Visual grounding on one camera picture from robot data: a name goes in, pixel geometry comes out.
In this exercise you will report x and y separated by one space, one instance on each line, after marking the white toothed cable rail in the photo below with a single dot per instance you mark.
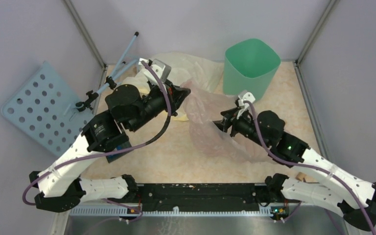
106 210

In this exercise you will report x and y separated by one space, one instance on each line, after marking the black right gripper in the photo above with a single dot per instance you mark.
230 119

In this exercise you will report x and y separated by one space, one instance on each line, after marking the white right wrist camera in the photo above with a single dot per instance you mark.
245 98

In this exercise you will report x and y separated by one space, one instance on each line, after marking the light blue perforated board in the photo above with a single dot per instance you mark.
44 109

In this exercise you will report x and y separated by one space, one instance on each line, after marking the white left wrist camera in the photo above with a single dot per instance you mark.
155 68

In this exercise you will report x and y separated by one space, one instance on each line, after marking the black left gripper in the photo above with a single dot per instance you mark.
177 95

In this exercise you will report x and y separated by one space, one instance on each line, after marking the pink translucent trash bag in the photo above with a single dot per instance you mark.
202 108

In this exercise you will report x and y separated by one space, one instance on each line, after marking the green plastic trash bin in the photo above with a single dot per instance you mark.
250 66

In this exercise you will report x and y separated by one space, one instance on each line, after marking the wooden cylinder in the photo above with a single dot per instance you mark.
301 177

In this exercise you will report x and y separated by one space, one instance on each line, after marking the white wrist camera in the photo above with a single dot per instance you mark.
155 68
245 98

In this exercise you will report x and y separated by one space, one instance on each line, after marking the light blue tripod stand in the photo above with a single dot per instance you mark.
110 81

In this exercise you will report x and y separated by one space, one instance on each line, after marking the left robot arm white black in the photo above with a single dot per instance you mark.
61 186

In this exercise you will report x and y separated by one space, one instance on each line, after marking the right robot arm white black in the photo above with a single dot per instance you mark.
335 190

